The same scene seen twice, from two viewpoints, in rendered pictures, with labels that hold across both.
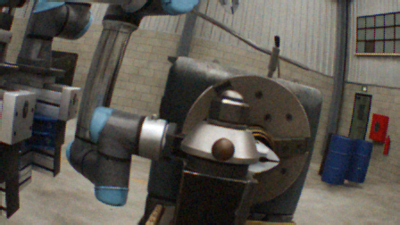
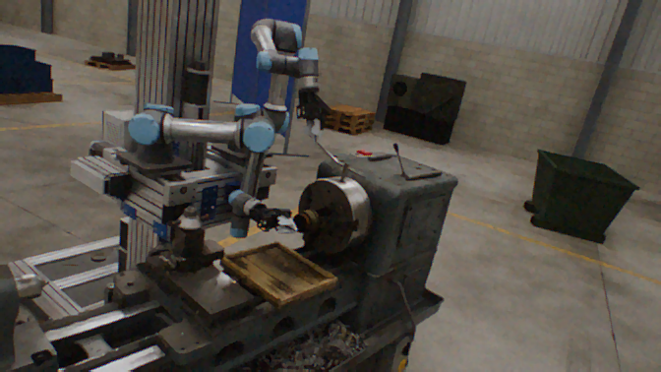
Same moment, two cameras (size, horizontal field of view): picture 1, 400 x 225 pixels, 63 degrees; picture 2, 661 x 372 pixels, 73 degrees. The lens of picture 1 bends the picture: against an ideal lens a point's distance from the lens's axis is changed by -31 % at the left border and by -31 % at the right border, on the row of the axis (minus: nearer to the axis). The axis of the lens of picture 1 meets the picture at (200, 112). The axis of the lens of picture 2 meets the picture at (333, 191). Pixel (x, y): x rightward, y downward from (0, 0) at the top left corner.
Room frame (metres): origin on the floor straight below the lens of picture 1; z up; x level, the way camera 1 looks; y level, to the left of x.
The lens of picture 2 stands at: (-0.35, -1.17, 1.76)
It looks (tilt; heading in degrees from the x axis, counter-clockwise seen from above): 18 degrees down; 37
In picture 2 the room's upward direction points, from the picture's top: 11 degrees clockwise
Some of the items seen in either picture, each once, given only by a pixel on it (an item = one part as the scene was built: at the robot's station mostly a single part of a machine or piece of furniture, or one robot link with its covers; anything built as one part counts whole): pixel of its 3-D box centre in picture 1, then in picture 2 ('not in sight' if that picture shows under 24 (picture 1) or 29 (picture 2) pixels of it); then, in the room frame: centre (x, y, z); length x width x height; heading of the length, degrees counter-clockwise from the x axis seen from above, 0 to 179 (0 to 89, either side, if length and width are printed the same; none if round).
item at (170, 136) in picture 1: (199, 149); (266, 217); (0.80, -0.01, 1.08); 0.12 x 0.09 x 0.08; 88
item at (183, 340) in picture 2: not in sight; (182, 299); (0.39, -0.10, 0.90); 0.47 x 0.30 x 0.06; 88
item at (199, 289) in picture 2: not in sight; (194, 279); (0.44, -0.09, 0.95); 0.43 x 0.17 x 0.05; 88
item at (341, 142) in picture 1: (338, 160); not in sight; (7.20, -2.76, 0.44); 0.59 x 0.59 x 0.88
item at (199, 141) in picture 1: (223, 141); (189, 220); (0.45, -0.03, 1.13); 0.08 x 0.08 x 0.03
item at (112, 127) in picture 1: (116, 131); (242, 202); (0.81, 0.15, 1.07); 0.11 x 0.08 x 0.09; 88
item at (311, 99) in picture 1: (235, 133); (383, 204); (1.47, -0.12, 1.06); 0.59 x 0.48 x 0.39; 178
